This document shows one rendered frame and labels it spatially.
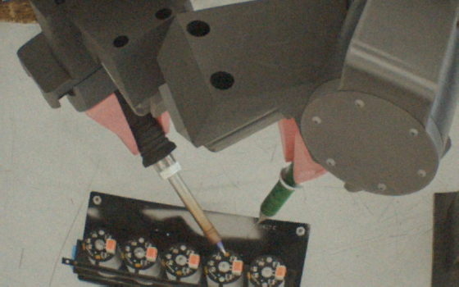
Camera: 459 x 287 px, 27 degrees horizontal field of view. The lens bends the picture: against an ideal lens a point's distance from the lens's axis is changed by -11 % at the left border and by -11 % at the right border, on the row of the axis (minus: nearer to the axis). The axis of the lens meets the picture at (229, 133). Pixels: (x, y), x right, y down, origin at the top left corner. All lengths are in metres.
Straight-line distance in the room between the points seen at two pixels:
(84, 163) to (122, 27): 0.28
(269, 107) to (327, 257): 0.33
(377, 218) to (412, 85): 0.42
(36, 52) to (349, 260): 0.28
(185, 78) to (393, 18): 0.10
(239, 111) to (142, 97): 0.11
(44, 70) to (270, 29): 0.20
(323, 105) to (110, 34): 0.17
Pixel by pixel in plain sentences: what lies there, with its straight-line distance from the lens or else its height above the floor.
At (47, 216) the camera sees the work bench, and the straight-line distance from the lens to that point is 0.77.
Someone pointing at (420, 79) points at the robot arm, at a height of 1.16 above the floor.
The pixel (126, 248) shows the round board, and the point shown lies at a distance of 0.68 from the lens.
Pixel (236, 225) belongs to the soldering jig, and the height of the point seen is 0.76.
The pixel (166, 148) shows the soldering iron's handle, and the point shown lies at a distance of 0.66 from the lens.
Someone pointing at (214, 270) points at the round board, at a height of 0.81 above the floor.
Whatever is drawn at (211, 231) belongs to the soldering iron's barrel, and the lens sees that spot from 0.67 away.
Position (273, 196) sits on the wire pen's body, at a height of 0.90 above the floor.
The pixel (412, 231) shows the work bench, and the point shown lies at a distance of 0.76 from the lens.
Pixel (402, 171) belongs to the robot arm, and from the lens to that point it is 0.38.
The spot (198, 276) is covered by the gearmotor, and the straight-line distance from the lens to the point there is 0.70.
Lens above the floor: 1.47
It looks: 68 degrees down
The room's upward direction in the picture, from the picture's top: 3 degrees counter-clockwise
